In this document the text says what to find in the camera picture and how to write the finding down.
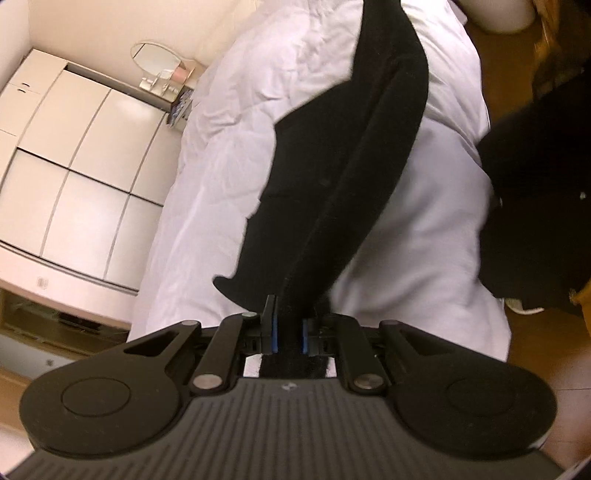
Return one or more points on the pink cup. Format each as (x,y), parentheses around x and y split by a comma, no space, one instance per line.
(180,74)

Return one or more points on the white wardrobe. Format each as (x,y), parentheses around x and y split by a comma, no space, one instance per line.
(86,164)

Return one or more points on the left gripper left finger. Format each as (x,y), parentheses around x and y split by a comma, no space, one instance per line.
(236,338)

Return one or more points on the white bedside table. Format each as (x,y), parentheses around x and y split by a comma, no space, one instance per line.
(176,98)

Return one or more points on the white bed duvet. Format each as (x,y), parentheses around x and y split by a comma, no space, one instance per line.
(420,262)

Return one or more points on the oval mirror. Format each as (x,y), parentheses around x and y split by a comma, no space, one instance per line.
(153,58)

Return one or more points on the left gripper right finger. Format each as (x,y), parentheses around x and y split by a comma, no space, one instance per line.
(342,338)

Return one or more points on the person's black clothing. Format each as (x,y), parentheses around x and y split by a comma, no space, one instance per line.
(535,244)

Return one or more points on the black knit garment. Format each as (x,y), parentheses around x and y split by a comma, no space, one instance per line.
(336,163)

